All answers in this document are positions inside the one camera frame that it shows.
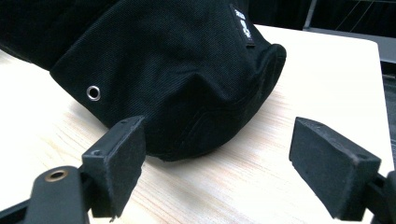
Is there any black fabric bag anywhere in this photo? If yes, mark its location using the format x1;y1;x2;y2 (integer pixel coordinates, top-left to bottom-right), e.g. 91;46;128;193
0;0;288;162

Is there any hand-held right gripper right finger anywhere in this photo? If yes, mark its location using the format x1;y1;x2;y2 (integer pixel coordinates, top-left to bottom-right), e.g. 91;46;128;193
289;117;382;222

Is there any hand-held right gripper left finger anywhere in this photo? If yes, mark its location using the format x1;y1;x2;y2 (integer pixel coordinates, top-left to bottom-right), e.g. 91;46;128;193
81;115;147;219

